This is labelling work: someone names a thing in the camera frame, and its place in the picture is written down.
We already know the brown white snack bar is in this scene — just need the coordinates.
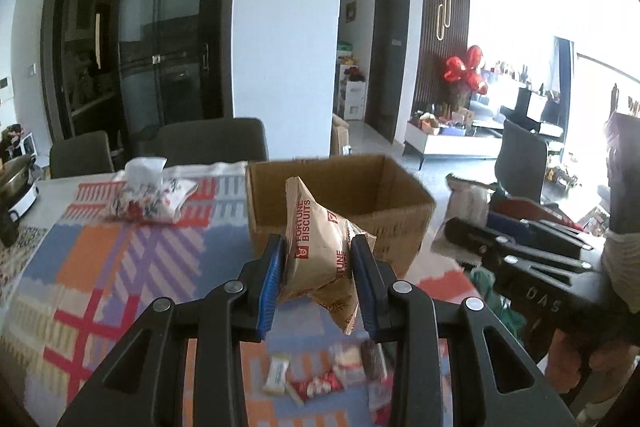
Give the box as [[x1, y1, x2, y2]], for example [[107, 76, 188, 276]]
[[431, 173, 497, 267]]

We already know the Fortune Biscuits beige packet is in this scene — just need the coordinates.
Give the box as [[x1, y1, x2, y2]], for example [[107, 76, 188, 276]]
[[280, 176, 376, 335]]

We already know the right hand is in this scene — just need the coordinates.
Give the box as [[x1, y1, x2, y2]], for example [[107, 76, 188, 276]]
[[544, 328, 640, 396]]

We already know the green cloth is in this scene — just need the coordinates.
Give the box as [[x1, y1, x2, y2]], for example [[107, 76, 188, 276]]
[[466, 267, 526, 343]]

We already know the black chair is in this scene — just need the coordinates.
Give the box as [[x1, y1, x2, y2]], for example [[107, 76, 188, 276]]
[[495, 119, 548, 202]]

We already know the white low tv cabinet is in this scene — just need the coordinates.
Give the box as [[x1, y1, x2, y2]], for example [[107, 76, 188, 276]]
[[404, 124, 502, 168]]

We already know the brown cardboard box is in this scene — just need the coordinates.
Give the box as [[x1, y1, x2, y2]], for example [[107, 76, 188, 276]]
[[245, 155, 436, 277]]

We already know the colourful patterned tablecloth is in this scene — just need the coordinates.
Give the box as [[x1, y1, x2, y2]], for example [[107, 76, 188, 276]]
[[1, 155, 476, 426]]

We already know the small white candy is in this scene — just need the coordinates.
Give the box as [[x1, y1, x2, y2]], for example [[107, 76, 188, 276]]
[[262, 353, 291, 395]]

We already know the white red small packet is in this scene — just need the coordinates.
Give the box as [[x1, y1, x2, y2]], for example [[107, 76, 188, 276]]
[[331, 343, 367, 388]]

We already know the red foil balloon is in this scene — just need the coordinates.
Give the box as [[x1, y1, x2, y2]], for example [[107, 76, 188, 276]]
[[444, 46, 488, 95]]

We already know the red white candy packet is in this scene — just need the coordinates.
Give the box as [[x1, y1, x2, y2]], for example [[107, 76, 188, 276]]
[[285, 369, 345, 407]]

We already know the floral tissue pouch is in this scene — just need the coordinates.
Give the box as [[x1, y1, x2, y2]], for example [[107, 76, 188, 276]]
[[102, 156, 198, 223]]

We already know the white drawer cabinet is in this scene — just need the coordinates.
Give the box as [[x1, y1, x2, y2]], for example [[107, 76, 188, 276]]
[[336, 64, 367, 120]]

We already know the electric cooking pot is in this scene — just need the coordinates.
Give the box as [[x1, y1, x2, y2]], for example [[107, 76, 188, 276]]
[[0, 155, 39, 223]]

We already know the dark grey dining chair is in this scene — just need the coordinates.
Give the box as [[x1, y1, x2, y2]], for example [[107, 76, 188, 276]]
[[152, 118, 269, 167]]

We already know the black glass door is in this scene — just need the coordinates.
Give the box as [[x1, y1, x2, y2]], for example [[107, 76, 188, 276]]
[[41, 0, 232, 154]]

